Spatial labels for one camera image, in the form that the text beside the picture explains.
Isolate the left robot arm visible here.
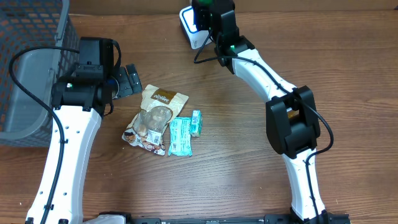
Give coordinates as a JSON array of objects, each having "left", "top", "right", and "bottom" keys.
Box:
[{"left": 25, "top": 37, "right": 139, "bottom": 223}]

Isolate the white barcode scanner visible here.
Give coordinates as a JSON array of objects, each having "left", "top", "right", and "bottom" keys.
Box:
[{"left": 179, "top": 6, "right": 209, "bottom": 50}]

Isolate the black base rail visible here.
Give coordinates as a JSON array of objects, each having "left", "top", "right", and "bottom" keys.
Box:
[{"left": 83, "top": 212, "right": 351, "bottom": 224}]

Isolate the Kleenex pocket tissue pack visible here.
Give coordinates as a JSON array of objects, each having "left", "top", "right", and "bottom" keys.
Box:
[{"left": 190, "top": 110, "right": 203, "bottom": 138}]

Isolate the mint green wipes pack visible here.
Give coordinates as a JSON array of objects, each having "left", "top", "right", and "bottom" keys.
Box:
[{"left": 168, "top": 117, "right": 192, "bottom": 157}]

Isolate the brown white snack bag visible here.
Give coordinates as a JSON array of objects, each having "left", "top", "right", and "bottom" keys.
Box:
[{"left": 122, "top": 85, "right": 188, "bottom": 156}]

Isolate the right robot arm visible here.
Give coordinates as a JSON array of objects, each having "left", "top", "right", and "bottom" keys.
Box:
[{"left": 190, "top": 1, "right": 328, "bottom": 223}]

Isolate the yellow dish soap bottle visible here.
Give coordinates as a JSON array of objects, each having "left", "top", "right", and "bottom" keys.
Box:
[{"left": 287, "top": 108, "right": 300, "bottom": 120}]

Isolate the green lid seasoning jar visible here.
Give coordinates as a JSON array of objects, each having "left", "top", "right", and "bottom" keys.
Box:
[{"left": 198, "top": 0, "right": 213, "bottom": 6}]

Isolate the grey plastic shopping basket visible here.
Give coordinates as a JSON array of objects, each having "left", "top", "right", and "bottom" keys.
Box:
[{"left": 1, "top": 0, "right": 79, "bottom": 147}]

